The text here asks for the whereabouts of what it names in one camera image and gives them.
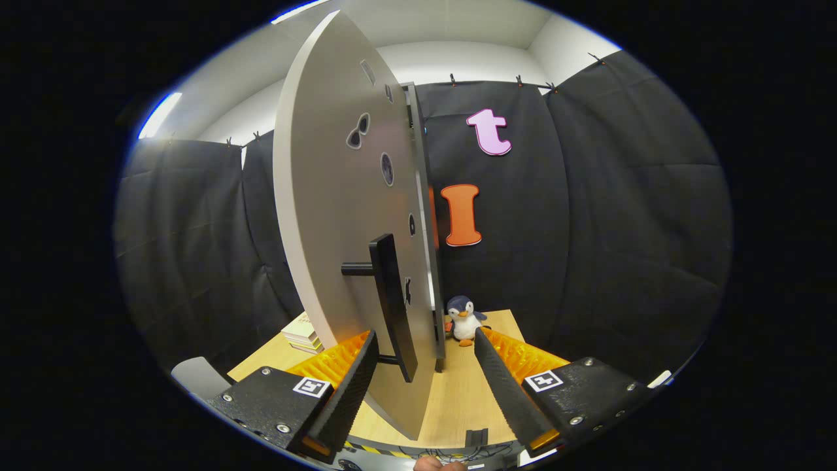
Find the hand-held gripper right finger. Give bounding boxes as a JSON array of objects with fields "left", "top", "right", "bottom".
[{"left": 473, "top": 327, "right": 658, "bottom": 457}]

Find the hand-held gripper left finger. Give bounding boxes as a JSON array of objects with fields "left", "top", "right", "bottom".
[{"left": 208, "top": 329, "right": 380, "bottom": 462}]

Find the black door handle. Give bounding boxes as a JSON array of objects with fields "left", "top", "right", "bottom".
[{"left": 341, "top": 234, "right": 419, "bottom": 383}]

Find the dark grey shoe cabinet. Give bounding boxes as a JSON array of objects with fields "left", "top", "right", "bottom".
[{"left": 400, "top": 81, "right": 448, "bottom": 374}]

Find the stack of books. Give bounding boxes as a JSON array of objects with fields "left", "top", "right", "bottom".
[{"left": 281, "top": 312, "right": 326, "bottom": 355}]

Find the penguin plush toy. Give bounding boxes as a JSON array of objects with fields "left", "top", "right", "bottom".
[{"left": 445, "top": 294, "right": 491, "bottom": 347}]

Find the black backdrop cloth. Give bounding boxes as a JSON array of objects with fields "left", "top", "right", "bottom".
[{"left": 114, "top": 49, "right": 733, "bottom": 387}]

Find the row of black cloth clips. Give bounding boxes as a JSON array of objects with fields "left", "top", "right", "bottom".
[{"left": 167, "top": 52, "right": 606, "bottom": 146}]

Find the ceiling strip light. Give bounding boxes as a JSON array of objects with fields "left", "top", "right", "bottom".
[{"left": 137, "top": 92, "right": 184, "bottom": 139}]

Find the ceiling light panel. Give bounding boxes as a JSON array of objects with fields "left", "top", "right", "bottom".
[{"left": 270, "top": 0, "right": 328, "bottom": 25}]

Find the tangle of black cables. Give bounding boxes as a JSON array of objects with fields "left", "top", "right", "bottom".
[{"left": 392, "top": 445, "right": 517, "bottom": 466}]

